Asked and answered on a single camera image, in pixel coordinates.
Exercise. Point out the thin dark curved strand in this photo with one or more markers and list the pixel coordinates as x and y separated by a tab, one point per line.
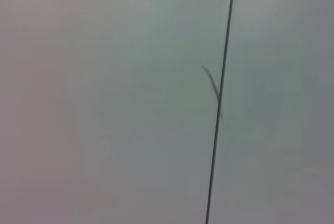
210	79

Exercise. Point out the thin dark straight seam line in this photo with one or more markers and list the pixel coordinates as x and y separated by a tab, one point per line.
221	91

